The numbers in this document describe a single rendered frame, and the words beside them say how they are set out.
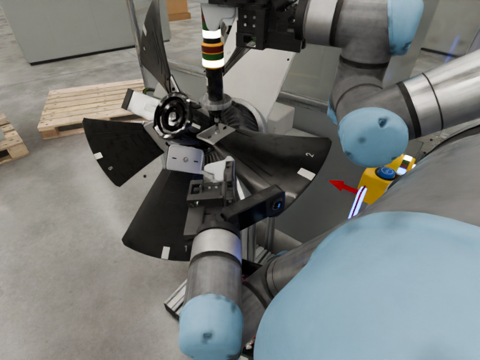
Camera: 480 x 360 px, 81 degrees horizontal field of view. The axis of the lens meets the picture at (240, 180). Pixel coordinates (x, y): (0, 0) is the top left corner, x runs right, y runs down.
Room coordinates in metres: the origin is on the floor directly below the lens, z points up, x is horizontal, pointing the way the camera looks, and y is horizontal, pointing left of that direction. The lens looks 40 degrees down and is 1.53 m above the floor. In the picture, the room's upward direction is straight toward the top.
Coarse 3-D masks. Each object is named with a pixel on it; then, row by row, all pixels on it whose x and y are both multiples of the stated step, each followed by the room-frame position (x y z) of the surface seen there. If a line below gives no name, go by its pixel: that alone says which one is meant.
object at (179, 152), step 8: (168, 152) 0.57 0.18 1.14; (176, 152) 0.58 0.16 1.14; (184, 152) 0.58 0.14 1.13; (192, 152) 0.59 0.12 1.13; (200, 152) 0.60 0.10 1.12; (168, 160) 0.56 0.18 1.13; (176, 160) 0.57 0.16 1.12; (192, 160) 0.58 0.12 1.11; (200, 160) 0.59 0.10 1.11; (168, 168) 0.55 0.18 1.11; (176, 168) 0.56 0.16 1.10; (184, 168) 0.56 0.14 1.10; (192, 168) 0.57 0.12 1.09; (200, 168) 0.57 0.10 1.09
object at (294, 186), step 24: (216, 144) 0.53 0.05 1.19; (240, 144) 0.53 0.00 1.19; (264, 144) 0.53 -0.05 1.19; (288, 144) 0.52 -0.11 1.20; (312, 144) 0.51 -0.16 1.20; (240, 168) 0.46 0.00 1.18; (264, 168) 0.45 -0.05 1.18; (288, 168) 0.45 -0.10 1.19; (312, 168) 0.44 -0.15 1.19; (288, 192) 0.40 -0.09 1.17
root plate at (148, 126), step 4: (144, 124) 0.66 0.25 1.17; (148, 124) 0.66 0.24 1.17; (152, 124) 0.66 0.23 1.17; (144, 128) 0.66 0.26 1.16; (148, 128) 0.66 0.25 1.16; (152, 128) 0.66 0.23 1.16; (148, 132) 0.66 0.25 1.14; (152, 132) 0.66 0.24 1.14; (152, 136) 0.66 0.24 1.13; (156, 136) 0.66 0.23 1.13; (156, 140) 0.66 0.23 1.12; (160, 140) 0.66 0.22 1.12; (164, 140) 0.66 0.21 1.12; (160, 144) 0.66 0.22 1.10; (164, 144) 0.66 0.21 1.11; (176, 144) 0.65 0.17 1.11; (160, 148) 0.66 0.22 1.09; (164, 148) 0.66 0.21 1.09
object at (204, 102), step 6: (222, 72) 0.61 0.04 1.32; (222, 90) 0.61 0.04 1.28; (204, 96) 0.60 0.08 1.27; (228, 96) 0.60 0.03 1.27; (204, 102) 0.57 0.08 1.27; (210, 102) 0.57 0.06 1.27; (216, 102) 0.57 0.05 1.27; (222, 102) 0.57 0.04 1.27; (228, 102) 0.57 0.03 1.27; (204, 108) 0.56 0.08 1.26; (210, 108) 0.55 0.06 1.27; (216, 108) 0.55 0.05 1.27; (222, 108) 0.56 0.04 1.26
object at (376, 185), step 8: (400, 160) 0.63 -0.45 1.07; (368, 168) 0.60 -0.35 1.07; (376, 168) 0.60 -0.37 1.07; (392, 168) 0.60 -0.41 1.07; (408, 168) 0.60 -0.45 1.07; (368, 176) 0.56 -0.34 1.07; (376, 176) 0.56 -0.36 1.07; (360, 184) 0.57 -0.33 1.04; (368, 184) 0.56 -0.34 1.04; (376, 184) 0.55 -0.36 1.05; (384, 184) 0.54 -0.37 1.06; (368, 192) 0.56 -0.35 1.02; (376, 192) 0.54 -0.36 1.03; (368, 200) 0.55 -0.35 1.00
